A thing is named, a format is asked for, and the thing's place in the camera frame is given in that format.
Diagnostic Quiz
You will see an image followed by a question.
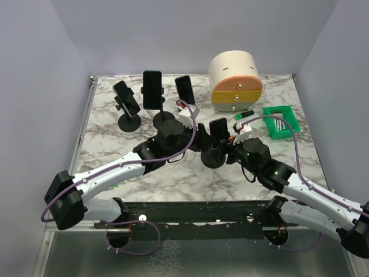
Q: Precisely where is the cream drawer cabinet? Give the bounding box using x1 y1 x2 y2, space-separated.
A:
208 50 263 112

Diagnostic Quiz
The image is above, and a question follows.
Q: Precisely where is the purple smartphone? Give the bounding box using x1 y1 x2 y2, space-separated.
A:
209 118 230 141

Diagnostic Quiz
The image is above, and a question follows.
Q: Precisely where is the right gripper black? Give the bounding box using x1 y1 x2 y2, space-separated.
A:
210 132 260 176

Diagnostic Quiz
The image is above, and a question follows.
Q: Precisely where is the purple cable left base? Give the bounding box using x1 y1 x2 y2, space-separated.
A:
99 219 162 256

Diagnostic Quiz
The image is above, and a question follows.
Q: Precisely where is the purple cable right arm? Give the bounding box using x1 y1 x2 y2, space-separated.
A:
240 115 369 216

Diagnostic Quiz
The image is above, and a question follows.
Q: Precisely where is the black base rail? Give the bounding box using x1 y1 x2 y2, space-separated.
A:
94 200 283 241

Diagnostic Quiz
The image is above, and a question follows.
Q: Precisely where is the green highlighter marker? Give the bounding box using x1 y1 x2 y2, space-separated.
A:
234 110 254 121

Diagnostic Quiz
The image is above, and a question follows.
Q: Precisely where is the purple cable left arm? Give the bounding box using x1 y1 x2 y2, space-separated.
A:
40 99 198 223

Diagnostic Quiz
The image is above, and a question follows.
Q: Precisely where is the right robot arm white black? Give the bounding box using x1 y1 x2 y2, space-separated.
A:
208 138 368 259

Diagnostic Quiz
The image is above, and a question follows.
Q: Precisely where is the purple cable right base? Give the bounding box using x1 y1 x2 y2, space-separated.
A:
268 233 323 253

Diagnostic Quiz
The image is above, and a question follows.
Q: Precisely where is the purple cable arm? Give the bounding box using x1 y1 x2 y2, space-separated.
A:
240 115 369 216
40 99 198 223

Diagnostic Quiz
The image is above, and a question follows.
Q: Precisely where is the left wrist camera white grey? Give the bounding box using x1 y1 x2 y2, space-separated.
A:
178 105 200 129

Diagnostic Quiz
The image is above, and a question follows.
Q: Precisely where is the black smartphone far left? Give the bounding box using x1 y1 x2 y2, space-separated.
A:
112 81 141 117

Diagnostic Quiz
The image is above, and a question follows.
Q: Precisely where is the purple cable base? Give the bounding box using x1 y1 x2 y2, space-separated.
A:
99 219 162 256
268 233 323 253

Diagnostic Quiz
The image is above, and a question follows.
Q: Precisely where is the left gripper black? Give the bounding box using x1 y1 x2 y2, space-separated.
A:
165 120 216 159

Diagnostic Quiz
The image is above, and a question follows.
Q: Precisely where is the black phone stand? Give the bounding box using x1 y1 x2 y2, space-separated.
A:
114 88 141 133
201 156 221 169
141 87 175 129

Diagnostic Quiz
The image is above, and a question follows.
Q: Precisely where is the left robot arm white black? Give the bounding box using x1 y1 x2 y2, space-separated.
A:
44 119 216 230

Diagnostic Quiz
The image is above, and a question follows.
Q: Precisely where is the green plastic bin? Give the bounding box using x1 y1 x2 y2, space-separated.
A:
262 106 300 140

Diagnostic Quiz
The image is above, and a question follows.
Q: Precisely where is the black smartphone on wooden stand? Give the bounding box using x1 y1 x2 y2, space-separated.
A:
175 75 195 104

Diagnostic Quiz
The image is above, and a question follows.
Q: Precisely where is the tall black smartphone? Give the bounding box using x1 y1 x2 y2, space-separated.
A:
142 70 162 110

